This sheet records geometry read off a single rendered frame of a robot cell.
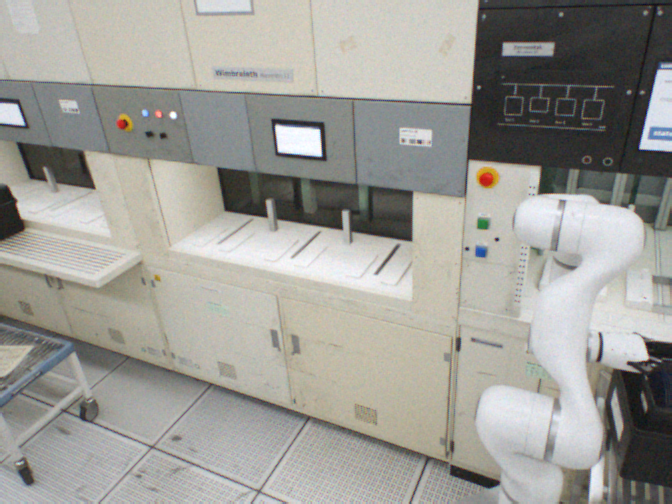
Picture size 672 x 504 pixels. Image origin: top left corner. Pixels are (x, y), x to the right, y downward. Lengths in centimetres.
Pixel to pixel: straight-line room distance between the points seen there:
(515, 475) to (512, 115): 92
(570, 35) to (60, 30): 182
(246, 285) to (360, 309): 54
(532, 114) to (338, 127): 59
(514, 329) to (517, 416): 81
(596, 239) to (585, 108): 57
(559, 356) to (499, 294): 78
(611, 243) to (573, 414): 31
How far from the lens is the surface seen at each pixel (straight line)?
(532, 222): 105
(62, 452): 295
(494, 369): 200
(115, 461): 278
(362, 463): 249
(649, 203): 258
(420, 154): 165
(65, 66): 249
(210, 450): 266
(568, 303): 105
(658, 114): 155
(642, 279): 213
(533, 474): 120
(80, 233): 291
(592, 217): 105
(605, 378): 187
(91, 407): 298
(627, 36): 151
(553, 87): 154
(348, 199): 237
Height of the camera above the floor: 194
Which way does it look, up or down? 30 degrees down
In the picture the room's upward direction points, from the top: 4 degrees counter-clockwise
